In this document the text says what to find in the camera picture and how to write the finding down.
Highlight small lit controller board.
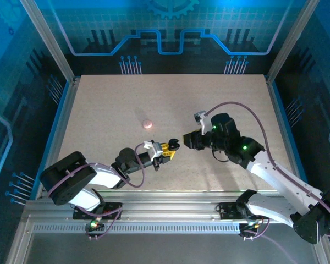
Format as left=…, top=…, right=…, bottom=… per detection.
left=238, top=218, right=265, bottom=239
left=84, top=219, right=105, bottom=236

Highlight grey metal panel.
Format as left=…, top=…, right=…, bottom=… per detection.
left=24, top=233, right=324, bottom=264

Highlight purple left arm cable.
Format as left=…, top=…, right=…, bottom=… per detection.
left=46, top=142, right=147, bottom=197

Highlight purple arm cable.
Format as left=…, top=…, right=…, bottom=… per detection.
left=46, top=142, right=147, bottom=197
left=205, top=101, right=330, bottom=239

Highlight aluminium side frame rail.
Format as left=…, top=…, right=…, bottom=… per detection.
left=34, top=76, right=80, bottom=197
left=265, top=74, right=309, bottom=195

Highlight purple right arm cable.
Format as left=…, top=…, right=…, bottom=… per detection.
left=205, top=101, right=330, bottom=239

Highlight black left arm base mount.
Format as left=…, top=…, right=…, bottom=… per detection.
left=73, top=202, right=124, bottom=221

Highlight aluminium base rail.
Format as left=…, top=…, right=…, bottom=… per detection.
left=24, top=191, right=320, bottom=223

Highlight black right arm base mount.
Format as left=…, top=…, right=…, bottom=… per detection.
left=218, top=202, right=266, bottom=221

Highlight slotted grey cable duct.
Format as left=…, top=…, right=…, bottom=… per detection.
left=32, top=223, right=241, bottom=235

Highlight aluminium frame post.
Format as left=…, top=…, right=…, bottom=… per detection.
left=266, top=0, right=321, bottom=85
left=19, top=0, right=78, bottom=85

